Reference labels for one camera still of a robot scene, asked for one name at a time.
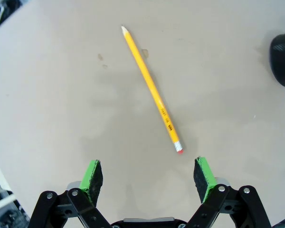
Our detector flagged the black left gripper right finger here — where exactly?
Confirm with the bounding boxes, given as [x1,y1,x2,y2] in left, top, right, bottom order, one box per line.
[184,156,273,228]

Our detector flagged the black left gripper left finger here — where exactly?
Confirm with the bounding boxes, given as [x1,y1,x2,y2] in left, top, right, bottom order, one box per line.
[28,160,112,228]

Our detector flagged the black mesh pen holder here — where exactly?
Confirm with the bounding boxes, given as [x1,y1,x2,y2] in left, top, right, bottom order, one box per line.
[269,30,285,88]

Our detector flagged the yellow pencil with red eraser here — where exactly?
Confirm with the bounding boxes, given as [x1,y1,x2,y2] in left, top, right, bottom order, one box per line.
[121,25,185,155]

